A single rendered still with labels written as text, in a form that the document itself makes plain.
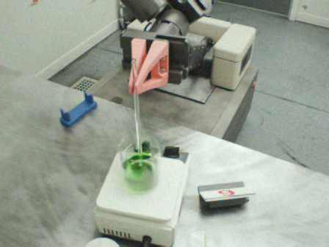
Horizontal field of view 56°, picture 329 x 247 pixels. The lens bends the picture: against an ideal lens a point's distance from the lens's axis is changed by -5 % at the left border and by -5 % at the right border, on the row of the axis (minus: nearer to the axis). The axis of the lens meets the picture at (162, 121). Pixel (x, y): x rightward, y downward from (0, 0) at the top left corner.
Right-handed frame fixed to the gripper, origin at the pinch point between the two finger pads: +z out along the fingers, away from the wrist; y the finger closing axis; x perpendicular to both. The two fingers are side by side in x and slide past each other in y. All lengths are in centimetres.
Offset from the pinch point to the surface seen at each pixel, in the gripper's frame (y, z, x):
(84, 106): -22.7, -22.0, 25.0
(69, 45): -113, -155, 89
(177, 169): 5.4, -2.4, 17.1
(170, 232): 7.0, 7.6, 19.9
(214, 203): 12.5, -2.3, 24.3
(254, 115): 25, -126, 101
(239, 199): 16.7, -4.1, 23.8
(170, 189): 5.3, 1.9, 17.1
